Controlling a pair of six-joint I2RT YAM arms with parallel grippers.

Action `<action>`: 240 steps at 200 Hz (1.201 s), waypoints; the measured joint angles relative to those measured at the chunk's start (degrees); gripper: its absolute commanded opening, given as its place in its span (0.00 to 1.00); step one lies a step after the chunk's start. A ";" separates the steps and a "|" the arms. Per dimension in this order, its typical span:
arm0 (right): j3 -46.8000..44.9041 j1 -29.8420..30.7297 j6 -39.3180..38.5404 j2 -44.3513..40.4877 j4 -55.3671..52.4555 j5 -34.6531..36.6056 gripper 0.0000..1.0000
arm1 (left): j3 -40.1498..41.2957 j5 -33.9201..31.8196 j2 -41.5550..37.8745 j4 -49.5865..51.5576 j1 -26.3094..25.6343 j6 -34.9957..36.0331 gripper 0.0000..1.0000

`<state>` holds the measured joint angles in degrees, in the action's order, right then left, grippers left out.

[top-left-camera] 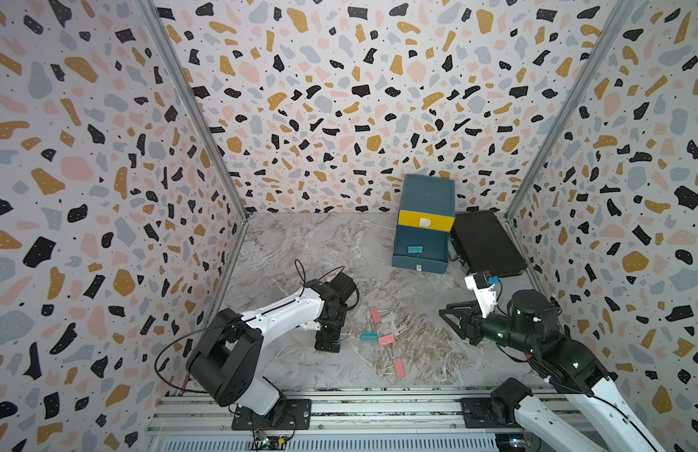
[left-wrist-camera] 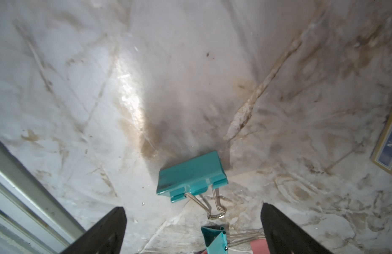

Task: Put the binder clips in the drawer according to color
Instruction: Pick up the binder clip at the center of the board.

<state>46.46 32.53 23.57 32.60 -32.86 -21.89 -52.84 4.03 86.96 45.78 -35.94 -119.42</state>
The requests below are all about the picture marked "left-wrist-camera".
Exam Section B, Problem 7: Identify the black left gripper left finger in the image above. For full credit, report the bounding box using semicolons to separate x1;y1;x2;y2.
63;206;127;254

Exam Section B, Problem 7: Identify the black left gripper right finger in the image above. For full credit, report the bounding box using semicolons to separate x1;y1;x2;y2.
260;203;331;254

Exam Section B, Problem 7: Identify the teal binder clip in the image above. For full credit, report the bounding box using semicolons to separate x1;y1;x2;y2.
156;151;229;220
201;226;265;254

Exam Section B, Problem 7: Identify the pink binder clip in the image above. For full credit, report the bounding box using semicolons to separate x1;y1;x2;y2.
250;239;270;254

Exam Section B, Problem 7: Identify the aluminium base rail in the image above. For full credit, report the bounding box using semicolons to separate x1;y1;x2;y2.
0;142;85;254

